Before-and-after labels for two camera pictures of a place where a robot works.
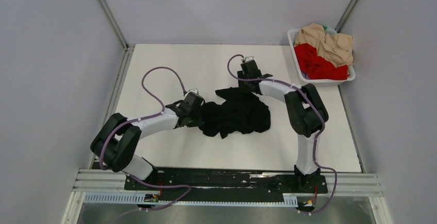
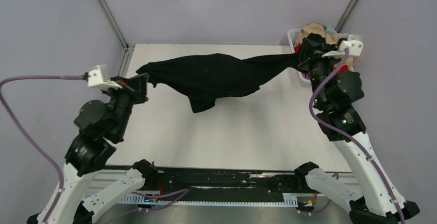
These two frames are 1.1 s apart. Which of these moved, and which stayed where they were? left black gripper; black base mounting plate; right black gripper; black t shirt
Moved: black t shirt; right black gripper; left black gripper
Stayed: black base mounting plate
